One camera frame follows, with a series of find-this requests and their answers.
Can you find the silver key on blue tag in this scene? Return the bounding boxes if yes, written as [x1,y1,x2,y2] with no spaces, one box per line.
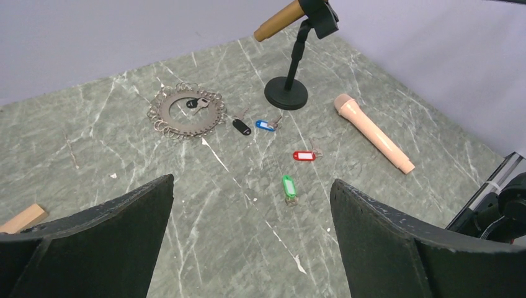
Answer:
[267,115,282,130]

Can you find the natural wooden block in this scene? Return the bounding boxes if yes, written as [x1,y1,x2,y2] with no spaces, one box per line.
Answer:
[1,204,48,234]

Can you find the pink toy microphone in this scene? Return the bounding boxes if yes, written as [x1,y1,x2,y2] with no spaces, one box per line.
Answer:
[334,94,415,174]

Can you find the silver key on green tag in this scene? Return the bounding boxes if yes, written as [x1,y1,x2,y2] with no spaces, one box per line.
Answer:
[285,196,298,207]

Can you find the silver key on red tag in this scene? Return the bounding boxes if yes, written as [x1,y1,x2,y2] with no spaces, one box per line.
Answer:
[309,138,323,158]

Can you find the blue key tag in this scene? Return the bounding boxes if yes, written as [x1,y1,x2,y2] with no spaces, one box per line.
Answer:
[255,120,275,132]

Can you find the green key tag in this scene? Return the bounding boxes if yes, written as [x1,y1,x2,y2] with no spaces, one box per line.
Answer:
[282,175,297,198]

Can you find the black microphone stand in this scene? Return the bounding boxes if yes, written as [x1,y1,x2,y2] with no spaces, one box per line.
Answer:
[264,1,339,111]

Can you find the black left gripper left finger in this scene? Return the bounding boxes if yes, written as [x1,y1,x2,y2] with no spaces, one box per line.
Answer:
[1,174,174,297]

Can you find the red key tag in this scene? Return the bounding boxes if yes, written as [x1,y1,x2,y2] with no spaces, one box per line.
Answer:
[292,151,316,161]

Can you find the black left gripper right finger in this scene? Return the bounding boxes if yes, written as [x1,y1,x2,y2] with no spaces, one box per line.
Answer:
[330,179,525,297]

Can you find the metal disc with keyrings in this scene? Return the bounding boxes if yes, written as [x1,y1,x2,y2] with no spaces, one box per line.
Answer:
[146,83,226,139]

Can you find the black tag on key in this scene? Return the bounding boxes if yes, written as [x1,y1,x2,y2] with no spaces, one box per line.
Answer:
[185,99,199,109]

